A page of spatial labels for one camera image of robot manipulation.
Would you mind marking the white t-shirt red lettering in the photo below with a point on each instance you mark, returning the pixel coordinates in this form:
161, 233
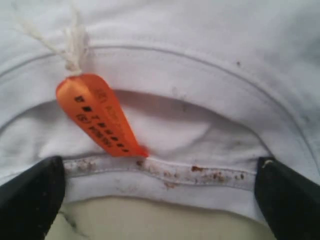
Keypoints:
208, 87

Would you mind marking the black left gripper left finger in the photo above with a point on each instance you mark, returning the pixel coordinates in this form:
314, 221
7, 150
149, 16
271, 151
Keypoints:
29, 203

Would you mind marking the orange garment tag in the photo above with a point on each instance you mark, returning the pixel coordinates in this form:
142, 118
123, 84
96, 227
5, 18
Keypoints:
93, 106

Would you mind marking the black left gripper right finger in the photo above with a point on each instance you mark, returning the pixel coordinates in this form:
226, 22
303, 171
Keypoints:
289, 202

